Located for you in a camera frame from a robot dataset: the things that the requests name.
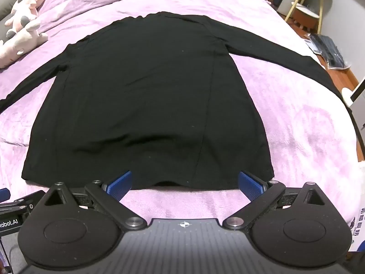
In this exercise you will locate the white printed bag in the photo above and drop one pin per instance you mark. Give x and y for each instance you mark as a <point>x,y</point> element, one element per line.
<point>360,228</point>

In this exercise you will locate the black keyboard in plastic bag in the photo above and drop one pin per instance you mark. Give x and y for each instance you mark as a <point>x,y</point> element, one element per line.
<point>328,48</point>

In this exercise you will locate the clear plastic packet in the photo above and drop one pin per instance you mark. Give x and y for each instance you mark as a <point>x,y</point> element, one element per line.
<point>310,44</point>

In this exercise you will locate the black long-sleeve shirt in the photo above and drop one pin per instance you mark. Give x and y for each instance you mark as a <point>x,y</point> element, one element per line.
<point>148,97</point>

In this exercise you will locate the yellow-legged side table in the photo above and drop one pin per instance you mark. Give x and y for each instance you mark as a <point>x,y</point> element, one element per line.
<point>308,10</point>

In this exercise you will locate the pale white plush toy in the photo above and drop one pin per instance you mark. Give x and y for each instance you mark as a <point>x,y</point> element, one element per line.
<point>17,45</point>

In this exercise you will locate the white bin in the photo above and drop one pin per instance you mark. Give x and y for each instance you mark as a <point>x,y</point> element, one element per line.
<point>288,4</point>

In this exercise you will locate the pink grey-spotted plush toy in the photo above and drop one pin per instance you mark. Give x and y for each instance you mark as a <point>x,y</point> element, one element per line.
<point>28,2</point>

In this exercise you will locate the white plastic object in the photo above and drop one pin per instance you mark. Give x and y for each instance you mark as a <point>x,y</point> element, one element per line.
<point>348,98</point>

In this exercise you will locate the grey cushion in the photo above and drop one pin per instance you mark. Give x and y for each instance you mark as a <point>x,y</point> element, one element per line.
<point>5,11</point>

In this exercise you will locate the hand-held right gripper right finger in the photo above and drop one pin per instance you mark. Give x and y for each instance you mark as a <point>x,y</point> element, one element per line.
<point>251,186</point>

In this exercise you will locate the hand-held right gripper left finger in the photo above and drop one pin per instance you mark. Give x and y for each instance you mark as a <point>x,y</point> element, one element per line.
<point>121,185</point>

